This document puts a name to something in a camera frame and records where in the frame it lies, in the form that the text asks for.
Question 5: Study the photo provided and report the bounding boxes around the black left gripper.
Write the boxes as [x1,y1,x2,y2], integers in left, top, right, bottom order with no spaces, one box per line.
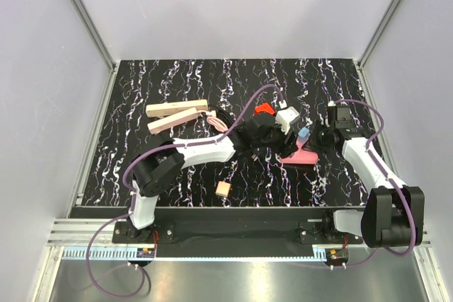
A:
[252,120,297,158]

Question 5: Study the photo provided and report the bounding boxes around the red block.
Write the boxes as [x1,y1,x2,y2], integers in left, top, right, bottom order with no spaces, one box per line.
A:
[253,103,276,116]

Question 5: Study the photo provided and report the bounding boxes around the blue plug block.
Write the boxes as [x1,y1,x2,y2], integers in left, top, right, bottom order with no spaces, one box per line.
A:
[298,127,311,143]

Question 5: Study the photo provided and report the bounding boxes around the pink triangular socket block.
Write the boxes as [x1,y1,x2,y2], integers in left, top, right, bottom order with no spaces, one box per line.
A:
[280,141,319,165]

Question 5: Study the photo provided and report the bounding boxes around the pink plug adapter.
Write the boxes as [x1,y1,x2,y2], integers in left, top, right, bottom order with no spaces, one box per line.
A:
[215,181,231,197]

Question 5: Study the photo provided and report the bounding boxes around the beige power strip red sockets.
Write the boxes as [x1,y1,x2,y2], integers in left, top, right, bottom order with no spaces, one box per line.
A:
[145,99,208,118]

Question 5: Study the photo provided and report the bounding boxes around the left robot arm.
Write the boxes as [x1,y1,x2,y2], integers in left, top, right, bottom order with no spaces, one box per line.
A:
[123,107,300,243]

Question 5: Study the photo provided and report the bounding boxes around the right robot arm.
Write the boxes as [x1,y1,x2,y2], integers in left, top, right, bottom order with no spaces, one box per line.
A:
[306,99,425,256]

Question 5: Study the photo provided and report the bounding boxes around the pink power strip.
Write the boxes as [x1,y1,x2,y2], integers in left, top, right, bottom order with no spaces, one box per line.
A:
[147,108,198,134]

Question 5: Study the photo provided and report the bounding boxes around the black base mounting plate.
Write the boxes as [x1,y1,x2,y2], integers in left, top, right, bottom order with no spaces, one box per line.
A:
[70,205,364,259]

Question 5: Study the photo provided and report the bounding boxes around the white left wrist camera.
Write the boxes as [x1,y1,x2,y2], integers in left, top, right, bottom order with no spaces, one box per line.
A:
[275,100,300,134]

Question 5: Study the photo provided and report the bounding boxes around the black power strip cable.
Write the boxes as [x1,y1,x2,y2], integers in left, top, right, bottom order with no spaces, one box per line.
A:
[208,103,261,162]

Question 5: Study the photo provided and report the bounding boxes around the pink coiled power cable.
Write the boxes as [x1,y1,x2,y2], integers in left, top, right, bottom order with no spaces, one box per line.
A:
[200,109,231,133]

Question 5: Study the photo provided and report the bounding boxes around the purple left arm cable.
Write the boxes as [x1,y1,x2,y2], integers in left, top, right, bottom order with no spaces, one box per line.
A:
[86,84,287,298]

